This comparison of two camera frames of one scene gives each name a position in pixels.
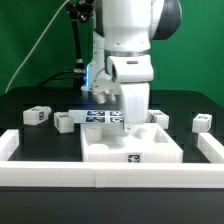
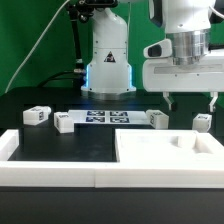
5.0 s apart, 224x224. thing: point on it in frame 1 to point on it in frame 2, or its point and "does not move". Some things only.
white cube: (158, 116) does not move
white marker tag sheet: (98, 116) does not move
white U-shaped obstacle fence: (112, 174) does not move
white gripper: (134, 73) to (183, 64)
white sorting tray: (111, 143) to (167, 147)
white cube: (201, 123) does not move
